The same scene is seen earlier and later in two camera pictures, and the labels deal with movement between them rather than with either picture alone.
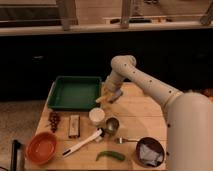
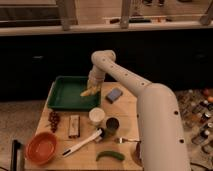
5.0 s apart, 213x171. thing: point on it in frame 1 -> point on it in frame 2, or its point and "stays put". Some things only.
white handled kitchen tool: x=83 y=142 stays put
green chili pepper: x=113 y=154 stays put
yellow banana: x=104 y=98 -> x=90 y=92
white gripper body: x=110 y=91 -> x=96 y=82
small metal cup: x=112 y=124 stays put
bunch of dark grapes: x=53 y=119 stays put
